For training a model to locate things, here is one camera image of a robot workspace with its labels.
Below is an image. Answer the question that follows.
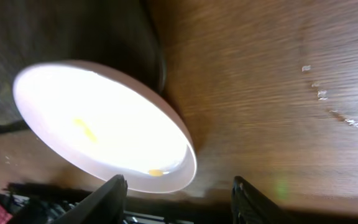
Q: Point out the white plate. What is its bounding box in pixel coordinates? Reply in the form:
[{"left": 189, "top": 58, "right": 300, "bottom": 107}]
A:
[{"left": 12, "top": 60, "right": 197, "bottom": 194}]

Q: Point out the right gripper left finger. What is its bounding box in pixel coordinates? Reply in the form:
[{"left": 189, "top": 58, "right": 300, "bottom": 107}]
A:
[{"left": 53, "top": 175, "right": 128, "bottom": 224}]

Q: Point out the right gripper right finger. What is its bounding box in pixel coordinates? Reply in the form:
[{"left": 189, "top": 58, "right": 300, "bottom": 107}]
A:
[{"left": 231, "top": 175, "right": 291, "bottom": 224}]

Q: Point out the large dark serving tray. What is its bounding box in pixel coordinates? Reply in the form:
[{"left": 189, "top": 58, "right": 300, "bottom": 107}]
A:
[{"left": 0, "top": 0, "right": 167, "bottom": 134}]

